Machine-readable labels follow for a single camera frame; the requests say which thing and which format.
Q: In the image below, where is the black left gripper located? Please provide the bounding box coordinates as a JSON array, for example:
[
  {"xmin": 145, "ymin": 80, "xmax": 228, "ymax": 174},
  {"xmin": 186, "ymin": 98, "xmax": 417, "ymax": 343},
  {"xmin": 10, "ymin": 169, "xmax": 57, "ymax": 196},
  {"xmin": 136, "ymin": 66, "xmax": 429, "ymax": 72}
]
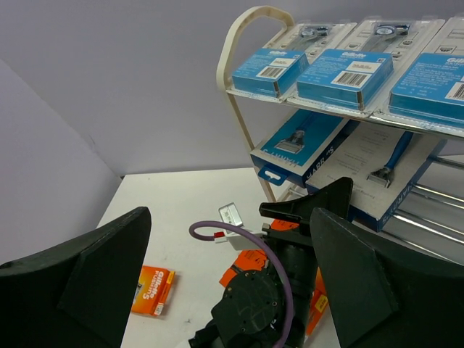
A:
[{"xmin": 188, "ymin": 177, "xmax": 354, "ymax": 347}]

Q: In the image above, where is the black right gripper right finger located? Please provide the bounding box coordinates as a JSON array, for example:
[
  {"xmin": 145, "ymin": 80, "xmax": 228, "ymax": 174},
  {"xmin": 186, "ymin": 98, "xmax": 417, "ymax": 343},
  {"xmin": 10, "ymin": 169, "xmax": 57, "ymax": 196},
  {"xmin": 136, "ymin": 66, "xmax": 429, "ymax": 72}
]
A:
[{"xmin": 310, "ymin": 208, "xmax": 463, "ymax": 347}]

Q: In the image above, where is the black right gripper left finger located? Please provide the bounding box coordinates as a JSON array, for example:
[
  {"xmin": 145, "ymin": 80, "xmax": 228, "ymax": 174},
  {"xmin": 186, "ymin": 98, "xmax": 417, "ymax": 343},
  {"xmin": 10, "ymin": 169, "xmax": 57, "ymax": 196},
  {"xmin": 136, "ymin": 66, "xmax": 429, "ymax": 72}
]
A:
[{"xmin": 1, "ymin": 207, "xmax": 152, "ymax": 347}]

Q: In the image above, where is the grey Harry's box blue razor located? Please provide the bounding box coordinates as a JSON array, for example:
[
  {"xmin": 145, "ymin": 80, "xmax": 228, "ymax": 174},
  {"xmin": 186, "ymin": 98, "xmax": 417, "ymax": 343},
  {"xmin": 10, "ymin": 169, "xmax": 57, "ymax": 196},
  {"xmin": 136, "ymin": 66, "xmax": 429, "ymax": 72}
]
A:
[{"xmin": 306, "ymin": 123, "xmax": 447, "ymax": 232}]

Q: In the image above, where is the clear Gillette blister pack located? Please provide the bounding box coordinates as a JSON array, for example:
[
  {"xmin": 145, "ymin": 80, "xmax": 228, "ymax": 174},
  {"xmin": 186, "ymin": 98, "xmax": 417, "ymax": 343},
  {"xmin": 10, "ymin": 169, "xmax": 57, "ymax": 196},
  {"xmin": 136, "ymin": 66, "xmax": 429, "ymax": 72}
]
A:
[
  {"xmin": 287, "ymin": 17, "xmax": 445, "ymax": 118},
  {"xmin": 228, "ymin": 22, "xmax": 357, "ymax": 103}
]

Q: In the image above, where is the white Gillette Skinguard razor pack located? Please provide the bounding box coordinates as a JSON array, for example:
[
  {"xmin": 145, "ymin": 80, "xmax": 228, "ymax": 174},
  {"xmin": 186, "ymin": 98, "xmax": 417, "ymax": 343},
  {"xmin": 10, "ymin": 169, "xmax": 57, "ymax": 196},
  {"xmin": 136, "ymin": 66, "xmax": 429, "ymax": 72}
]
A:
[{"xmin": 371, "ymin": 14, "xmax": 463, "ymax": 138}]

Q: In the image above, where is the cream metal-rod shelf rack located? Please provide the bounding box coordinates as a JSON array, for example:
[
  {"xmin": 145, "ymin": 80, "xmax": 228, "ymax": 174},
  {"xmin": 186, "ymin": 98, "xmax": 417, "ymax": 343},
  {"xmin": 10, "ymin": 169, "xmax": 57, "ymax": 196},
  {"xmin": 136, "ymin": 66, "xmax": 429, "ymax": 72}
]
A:
[{"xmin": 216, "ymin": 4, "xmax": 463, "ymax": 262}]

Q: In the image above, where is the orange Gillette Fusion5 box middle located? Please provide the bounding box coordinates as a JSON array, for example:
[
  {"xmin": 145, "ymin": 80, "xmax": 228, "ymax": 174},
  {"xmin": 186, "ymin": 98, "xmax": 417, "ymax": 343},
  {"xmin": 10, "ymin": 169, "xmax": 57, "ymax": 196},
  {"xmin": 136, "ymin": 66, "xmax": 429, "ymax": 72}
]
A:
[{"xmin": 305, "ymin": 268, "xmax": 328, "ymax": 338}]

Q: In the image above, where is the orange gillette fusion5 box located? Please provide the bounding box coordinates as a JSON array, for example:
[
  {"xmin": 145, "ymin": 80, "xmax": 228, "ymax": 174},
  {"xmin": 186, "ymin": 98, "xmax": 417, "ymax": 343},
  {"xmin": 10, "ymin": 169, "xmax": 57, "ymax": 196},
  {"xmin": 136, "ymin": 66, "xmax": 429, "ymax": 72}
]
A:
[
  {"xmin": 305, "ymin": 268, "xmax": 328, "ymax": 338},
  {"xmin": 131, "ymin": 265, "xmax": 175, "ymax": 317},
  {"xmin": 219, "ymin": 220, "xmax": 299, "ymax": 287}
]

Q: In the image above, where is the orange Gillette Fusion5 box left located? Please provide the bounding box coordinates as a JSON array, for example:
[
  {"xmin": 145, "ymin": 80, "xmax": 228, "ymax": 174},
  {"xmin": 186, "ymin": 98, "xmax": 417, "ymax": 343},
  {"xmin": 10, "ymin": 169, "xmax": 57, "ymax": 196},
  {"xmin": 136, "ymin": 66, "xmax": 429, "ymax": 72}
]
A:
[{"xmin": 131, "ymin": 265, "xmax": 175, "ymax": 317}]

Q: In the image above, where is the orange Gillette Fusion5 box right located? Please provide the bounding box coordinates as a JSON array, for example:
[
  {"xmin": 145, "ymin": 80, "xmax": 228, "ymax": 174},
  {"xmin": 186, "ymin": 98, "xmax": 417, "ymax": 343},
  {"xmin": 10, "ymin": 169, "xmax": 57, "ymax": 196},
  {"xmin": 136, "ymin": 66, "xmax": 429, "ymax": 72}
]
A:
[{"xmin": 219, "ymin": 220, "xmax": 299, "ymax": 287}]

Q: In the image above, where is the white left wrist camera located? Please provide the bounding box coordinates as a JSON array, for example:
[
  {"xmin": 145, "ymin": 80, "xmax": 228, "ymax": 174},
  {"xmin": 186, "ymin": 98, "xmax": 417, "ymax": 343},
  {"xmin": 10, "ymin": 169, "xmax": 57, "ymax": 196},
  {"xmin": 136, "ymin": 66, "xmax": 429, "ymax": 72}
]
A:
[{"xmin": 213, "ymin": 202, "xmax": 264, "ymax": 252}]

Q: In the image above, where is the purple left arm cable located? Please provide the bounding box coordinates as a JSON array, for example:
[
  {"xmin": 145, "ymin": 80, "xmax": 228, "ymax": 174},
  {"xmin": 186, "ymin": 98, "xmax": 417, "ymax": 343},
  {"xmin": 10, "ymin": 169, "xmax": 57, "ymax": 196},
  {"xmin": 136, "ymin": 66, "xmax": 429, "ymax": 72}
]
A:
[{"xmin": 188, "ymin": 220, "xmax": 295, "ymax": 348}]

